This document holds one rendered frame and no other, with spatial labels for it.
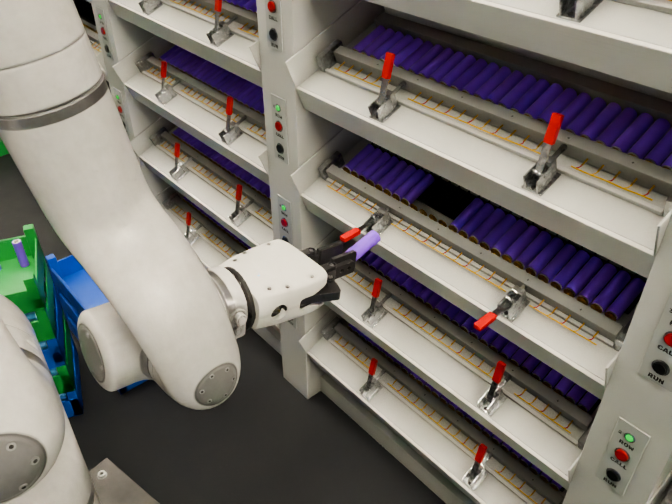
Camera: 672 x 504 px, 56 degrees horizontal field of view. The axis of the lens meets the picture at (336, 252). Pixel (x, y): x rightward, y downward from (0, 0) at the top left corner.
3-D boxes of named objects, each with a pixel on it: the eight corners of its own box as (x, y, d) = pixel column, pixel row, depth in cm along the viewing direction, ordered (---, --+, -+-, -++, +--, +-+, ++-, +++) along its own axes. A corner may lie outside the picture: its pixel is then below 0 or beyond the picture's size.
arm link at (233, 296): (233, 298, 64) (257, 289, 66) (188, 258, 69) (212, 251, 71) (232, 361, 68) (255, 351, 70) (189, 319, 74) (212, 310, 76)
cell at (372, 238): (382, 237, 83) (346, 267, 80) (379, 242, 84) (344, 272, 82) (372, 227, 83) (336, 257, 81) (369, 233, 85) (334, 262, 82)
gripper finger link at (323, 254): (303, 256, 77) (344, 242, 81) (287, 245, 79) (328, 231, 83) (301, 278, 79) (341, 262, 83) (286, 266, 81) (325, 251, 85)
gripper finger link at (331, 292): (337, 305, 71) (343, 278, 76) (269, 293, 71) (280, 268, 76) (336, 313, 72) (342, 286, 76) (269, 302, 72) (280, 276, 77)
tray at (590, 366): (604, 402, 81) (607, 369, 74) (307, 210, 118) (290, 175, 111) (690, 295, 87) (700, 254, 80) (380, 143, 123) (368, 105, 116)
